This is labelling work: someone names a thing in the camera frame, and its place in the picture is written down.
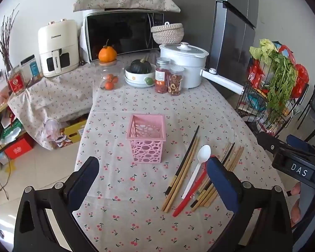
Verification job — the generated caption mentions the dry branches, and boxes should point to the dry branches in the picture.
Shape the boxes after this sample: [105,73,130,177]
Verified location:
[0,4,21,72]

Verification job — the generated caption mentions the large orange with stem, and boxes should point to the large orange with stem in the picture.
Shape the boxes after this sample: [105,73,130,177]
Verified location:
[98,39,118,62]

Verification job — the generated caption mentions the black microwave oven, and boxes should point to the black microwave oven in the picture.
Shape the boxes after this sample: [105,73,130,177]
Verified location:
[84,9,165,63]

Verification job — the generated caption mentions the red plastic spoon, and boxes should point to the red plastic spoon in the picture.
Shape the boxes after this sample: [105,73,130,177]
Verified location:
[172,170,208,217]

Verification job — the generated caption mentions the grey refrigerator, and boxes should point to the grey refrigerator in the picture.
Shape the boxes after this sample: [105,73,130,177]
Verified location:
[158,0,260,100]

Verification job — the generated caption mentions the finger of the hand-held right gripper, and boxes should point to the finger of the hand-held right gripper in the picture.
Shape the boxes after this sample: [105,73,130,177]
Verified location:
[286,134,315,150]
[257,131,282,158]

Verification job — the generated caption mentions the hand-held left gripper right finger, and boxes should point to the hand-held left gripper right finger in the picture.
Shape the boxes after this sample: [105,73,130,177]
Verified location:
[206,156,301,252]

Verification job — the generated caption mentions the dark green pumpkin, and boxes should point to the dark green pumpkin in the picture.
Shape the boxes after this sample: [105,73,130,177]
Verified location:
[129,59,153,75]

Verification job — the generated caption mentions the red snack packet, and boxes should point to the red snack packet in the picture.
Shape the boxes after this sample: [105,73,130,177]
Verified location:
[248,60,266,89]

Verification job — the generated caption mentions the clear plastic bag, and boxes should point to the clear plastic bag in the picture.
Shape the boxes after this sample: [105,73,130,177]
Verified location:
[40,118,61,151]

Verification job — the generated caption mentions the woven wicker basket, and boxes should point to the woven wicker basket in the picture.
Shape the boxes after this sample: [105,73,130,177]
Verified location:
[151,22,185,45]

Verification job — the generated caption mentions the cream air fryer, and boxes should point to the cream air fryer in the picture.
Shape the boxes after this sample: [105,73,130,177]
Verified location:
[38,18,79,78]

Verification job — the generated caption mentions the white electric pot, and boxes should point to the white electric pot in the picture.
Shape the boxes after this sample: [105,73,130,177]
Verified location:
[159,42,244,95]

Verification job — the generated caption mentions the black wire rack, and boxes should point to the black wire rack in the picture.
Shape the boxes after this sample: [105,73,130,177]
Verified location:
[236,45,305,137]

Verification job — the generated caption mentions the bundle of wooden chopsticks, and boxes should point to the bundle of wooden chopsticks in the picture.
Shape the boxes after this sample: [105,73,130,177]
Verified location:
[190,142,245,211]

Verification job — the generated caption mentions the dried fruit slices jar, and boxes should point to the dried fruit slices jar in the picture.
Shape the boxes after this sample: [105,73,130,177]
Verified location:
[168,66,185,96]

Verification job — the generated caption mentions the red tea box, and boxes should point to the red tea box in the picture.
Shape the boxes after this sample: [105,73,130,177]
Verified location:
[7,72,26,95]

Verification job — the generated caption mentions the cherry print tablecloth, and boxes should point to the cherry print tablecloth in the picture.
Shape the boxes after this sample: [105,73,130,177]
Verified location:
[74,55,289,252]

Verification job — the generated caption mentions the yellow cardboard box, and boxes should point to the yellow cardboard box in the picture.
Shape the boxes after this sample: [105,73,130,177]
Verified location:
[59,119,89,148]

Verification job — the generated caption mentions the red plastic bag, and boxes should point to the red plastic bag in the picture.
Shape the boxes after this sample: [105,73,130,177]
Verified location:
[278,45,310,98]

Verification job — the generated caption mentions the green leafy herbs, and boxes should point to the green leafy herbs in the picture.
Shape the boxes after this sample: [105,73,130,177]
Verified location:
[266,51,299,116]

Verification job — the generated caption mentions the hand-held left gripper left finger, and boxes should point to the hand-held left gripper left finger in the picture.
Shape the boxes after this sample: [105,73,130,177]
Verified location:
[14,156,100,252]

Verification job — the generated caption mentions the napa cabbage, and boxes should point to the napa cabbage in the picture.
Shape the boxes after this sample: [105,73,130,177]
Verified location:
[249,38,278,64]

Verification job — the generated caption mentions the white plastic spoon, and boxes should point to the white plastic spoon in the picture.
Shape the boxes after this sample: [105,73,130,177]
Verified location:
[181,144,212,200]

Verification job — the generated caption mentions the red cardboard box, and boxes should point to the red cardboard box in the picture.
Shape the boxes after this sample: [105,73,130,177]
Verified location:
[4,136,34,160]

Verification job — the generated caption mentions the person's right hand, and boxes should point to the person's right hand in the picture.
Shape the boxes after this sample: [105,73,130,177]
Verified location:
[290,182,315,227]

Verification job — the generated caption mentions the chili flake jar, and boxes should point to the chili flake jar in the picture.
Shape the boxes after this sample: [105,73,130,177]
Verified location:
[154,57,171,94]

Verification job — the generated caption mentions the white pot lid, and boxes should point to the white pot lid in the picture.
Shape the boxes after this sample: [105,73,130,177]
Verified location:
[159,42,209,58]

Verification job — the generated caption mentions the white ceramic bowl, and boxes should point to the white ceramic bowl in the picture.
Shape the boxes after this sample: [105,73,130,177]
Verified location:
[124,64,157,88]

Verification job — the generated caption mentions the small-flower print cloth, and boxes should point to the small-flower print cloth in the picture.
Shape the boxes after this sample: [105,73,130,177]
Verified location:
[8,58,126,151]

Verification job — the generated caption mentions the pink perforated plastic basket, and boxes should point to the pink perforated plastic basket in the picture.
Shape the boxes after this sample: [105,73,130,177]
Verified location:
[126,114,166,164]

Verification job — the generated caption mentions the glass jar with wooden lid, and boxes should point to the glass jar with wooden lid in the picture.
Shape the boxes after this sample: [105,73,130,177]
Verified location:
[96,60,124,91]

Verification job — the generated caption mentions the black chopstick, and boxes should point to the black chopstick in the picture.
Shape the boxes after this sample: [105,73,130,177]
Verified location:
[165,125,200,195]
[220,142,236,164]

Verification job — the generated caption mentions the blue snack packet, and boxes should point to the blue snack packet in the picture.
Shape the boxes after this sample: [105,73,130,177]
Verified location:
[248,94,267,111]

